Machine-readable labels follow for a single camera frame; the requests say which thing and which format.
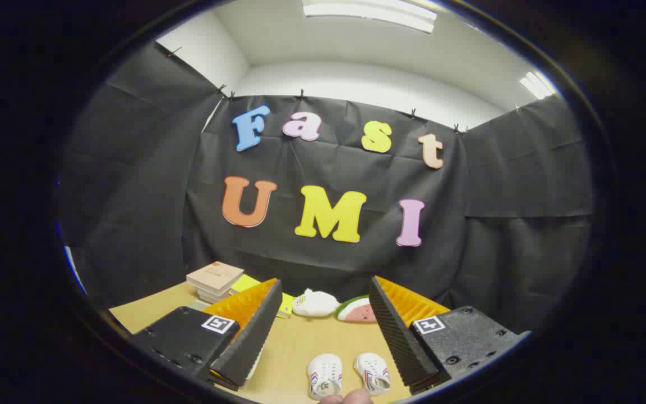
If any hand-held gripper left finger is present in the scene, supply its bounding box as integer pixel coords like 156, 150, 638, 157
128, 278, 283, 392

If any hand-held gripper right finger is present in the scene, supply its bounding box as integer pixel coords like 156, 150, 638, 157
368, 275, 532, 395

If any white shoe with chevron stripes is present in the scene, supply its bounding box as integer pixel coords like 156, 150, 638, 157
354, 352, 392, 396
307, 353, 343, 400

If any watermelon slice plush toy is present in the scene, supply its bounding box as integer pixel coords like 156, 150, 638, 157
335, 296, 378, 324

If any yellow book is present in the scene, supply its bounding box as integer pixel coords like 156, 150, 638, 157
229, 274, 296, 319

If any grey book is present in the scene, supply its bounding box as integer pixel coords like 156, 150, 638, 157
195, 286, 234, 305

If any tan cover book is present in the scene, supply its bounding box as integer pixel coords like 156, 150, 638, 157
187, 261, 245, 292

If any white plush toy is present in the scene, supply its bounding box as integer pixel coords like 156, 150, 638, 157
292, 288, 340, 318

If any black backdrop cloth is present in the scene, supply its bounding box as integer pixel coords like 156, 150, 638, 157
57, 40, 596, 334

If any small ceiling light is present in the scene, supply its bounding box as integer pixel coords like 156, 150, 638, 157
519, 71, 553, 100

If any long ceiling light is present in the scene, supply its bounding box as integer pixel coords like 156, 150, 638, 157
302, 0, 437, 34

